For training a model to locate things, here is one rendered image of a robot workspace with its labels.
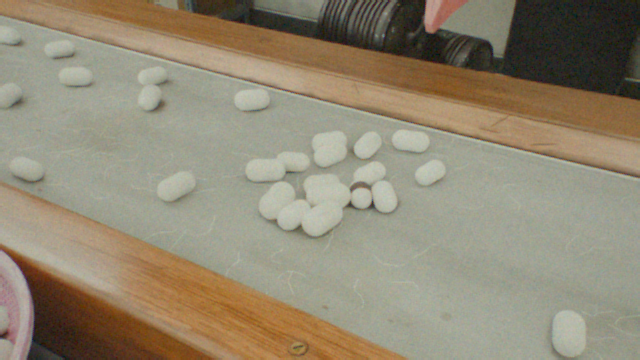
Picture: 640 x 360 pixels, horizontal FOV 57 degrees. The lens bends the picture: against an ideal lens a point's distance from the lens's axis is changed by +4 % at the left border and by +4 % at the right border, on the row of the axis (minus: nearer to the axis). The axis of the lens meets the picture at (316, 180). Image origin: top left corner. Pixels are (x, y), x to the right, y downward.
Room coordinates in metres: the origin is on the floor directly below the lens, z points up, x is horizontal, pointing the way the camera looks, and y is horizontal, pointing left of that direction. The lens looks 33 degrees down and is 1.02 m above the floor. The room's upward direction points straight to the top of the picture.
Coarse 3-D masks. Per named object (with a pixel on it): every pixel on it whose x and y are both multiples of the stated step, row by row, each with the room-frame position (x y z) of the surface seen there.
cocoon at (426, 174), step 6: (432, 162) 0.43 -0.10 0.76; (438, 162) 0.43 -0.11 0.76; (420, 168) 0.42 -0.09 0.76; (426, 168) 0.42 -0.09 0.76; (432, 168) 0.42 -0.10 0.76; (438, 168) 0.42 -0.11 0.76; (444, 168) 0.42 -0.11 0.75; (420, 174) 0.41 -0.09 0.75; (426, 174) 0.41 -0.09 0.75; (432, 174) 0.41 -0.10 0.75; (438, 174) 0.42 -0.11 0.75; (444, 174) 0.42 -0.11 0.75; (420, 180) 0.41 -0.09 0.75; (426, 180) 0.41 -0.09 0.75; (432, 180) 0.41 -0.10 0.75
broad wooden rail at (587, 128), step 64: (0, 0) 0.89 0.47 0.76; (64, 0) 0.87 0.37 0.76; (128, 0) 0.88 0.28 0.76; (192, 64) 0.69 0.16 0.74; (256, 64) 0.65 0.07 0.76; (320, 64) 0.64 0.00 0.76; (384, 64) 0.64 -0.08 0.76; (448, 128) 0.52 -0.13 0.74; (512, 128) 0.50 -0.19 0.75; (576, 128) 0.48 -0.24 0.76
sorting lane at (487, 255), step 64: (0, 64) 0.68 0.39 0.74; (64, 64) 0.69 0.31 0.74; (128, 64) 0.69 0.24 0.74; (0, 128) 0.52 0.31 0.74; (64, 128) 0.52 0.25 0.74; (128, 128) 0.52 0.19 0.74; (192, 128) 0.52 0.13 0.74; (256, 128) 0.52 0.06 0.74; (320, 128) 0.52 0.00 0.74; (384, 128) 0.52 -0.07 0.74; (64, 192) 0.41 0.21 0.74; (128, 192) 0.41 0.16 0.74; (192, 192) 0.41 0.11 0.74; (256, 192) 0.41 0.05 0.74; (448, 192) 0.41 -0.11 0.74; (512, 192) 0.41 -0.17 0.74; (576, 192) 0.41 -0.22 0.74; (192, 256) 0.32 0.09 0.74; (256, 256) 0.32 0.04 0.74; (320, 256) 0.32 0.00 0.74; (384, 256) 0.32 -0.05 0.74; (448, 256) 0.32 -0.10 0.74; (512, 256) 0.32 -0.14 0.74; (576, 256) 0.32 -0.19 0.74; (384, 320) 0.26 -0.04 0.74; (448, 320) 0.26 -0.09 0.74; (512, 320) 0.26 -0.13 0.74
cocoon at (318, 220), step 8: (328, 200) 0.36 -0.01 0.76; (312, 208) 0.36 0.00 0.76; (320, 208) 0.35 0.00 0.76; (328, 208) 0.35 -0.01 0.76; (336, 208) 0.36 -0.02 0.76; (304, 216) 0.35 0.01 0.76; (312, 216) 0.34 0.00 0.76; (320, 216) 0.35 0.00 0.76; (328, 216) 0.35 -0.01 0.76; (336, 216) 0.35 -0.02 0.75; (304, 224) 0.34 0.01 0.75; (312, 224) 0.34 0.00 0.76; (320, 224) 0.34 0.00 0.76; (328, 224) 0.34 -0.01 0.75; (336, 224) 0.35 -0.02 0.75; (312, 232) 0.34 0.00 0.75; (320, 232) 0.34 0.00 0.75
